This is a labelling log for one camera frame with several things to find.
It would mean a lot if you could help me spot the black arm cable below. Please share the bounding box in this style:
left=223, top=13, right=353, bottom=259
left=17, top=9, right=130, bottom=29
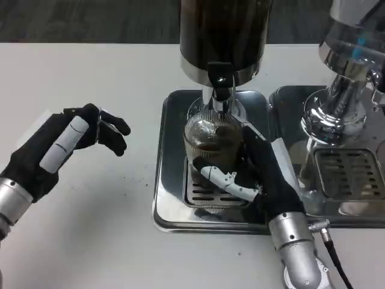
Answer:
left=308, top=219, right=355, bottom=289

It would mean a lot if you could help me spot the chrome dispenser tap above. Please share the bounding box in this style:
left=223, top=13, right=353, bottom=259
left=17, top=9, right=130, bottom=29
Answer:
left=369, top=68, right=385, bottom=107

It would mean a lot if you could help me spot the black dispenser tap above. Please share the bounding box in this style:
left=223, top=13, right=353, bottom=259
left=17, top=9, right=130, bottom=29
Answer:
left=207, top=61, right=237, bottom=102

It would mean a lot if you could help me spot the dark drink dispenser tank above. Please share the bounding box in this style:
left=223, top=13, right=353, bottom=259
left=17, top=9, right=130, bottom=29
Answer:
left=179, top=0, right=273, bottom=121

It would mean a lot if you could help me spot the clear drink dispenser tank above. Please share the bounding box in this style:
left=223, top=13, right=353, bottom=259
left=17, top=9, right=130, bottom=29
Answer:
left=300, top=0, right=385, bottom=146

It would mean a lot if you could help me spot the clear ribbed glass cup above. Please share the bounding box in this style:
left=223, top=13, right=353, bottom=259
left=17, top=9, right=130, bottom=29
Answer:
left=183, top=116, right=246, bottom=170

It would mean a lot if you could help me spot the steel drip grid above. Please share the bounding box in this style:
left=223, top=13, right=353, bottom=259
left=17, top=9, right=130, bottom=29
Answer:
left=312, top=147, right=385, bottom=202
left=183, top=156, right=253, bottom=209

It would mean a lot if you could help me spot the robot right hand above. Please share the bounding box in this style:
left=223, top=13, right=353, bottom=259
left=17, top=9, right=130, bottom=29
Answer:
left=192, top=125, right=306, bottom=225

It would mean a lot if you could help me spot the steel drip tray base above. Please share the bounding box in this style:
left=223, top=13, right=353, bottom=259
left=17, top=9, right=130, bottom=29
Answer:
left=268, top=85, right=385, bottom=229
left=152, top=88, right=273, bottom=234

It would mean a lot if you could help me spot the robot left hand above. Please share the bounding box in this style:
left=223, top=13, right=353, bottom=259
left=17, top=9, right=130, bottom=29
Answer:
left=0, top=103, right=132, bottom=203

